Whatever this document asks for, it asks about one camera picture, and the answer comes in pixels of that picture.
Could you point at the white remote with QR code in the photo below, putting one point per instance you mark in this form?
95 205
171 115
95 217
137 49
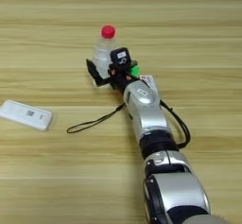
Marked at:
25 114

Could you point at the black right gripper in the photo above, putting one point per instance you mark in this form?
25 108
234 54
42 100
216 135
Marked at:
121 78

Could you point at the black box with white label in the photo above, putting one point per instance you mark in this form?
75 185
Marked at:
120 57

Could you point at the red and green puzzle cube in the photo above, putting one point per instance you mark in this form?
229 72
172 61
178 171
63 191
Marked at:
136 71

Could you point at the clear bottle with red cap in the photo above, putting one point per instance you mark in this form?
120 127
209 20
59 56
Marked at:
105 49

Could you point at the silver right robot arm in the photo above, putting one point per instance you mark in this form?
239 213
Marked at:
148 114

